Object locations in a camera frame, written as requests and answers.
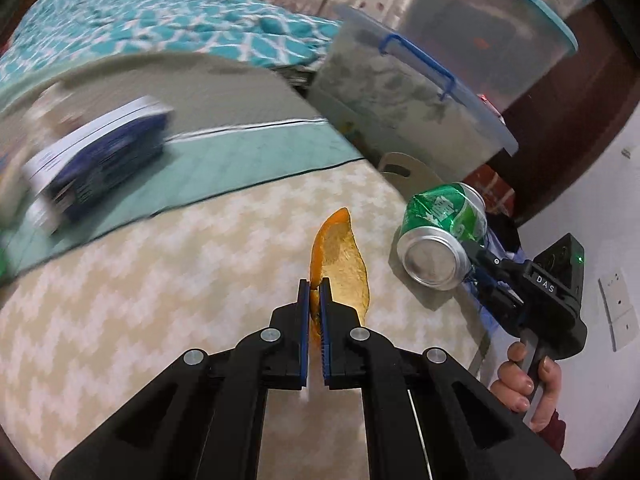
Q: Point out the teal patterned duvet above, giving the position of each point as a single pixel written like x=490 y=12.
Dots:
x=252 y=31

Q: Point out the white wall socket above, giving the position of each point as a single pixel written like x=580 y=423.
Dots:
x=622 y=318

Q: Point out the orange peel piece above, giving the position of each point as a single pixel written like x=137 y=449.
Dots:
x=336 y=256

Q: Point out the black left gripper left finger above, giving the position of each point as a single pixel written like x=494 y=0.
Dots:
x=202 y=416

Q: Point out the clear storage bin teal lid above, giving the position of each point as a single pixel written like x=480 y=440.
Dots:
x=498 y=48

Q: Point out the person's right hand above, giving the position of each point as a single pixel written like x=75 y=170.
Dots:
x=513 y=387

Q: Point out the blue cloth pile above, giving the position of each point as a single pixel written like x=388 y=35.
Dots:
x=498 y=286

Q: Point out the red printed box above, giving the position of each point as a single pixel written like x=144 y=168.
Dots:
x=498 y=196

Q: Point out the clear storage bin blue handle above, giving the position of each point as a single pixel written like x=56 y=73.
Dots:
x=386 y=95

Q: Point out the teal grey quilted blanket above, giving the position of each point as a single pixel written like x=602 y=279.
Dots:
x=234 y=126

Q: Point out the beige chevron mattress cover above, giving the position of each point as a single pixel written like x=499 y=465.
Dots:
x=84 y=333

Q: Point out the blue white carton box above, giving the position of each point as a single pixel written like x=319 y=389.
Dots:
x=71 y=175

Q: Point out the beige round stool seat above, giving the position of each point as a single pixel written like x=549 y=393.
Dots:
x=407 y=174

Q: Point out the green crushed soda can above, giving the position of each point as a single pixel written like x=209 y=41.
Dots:
x=435 y=224

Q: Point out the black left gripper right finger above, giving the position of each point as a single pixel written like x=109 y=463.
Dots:
x=426 y=416

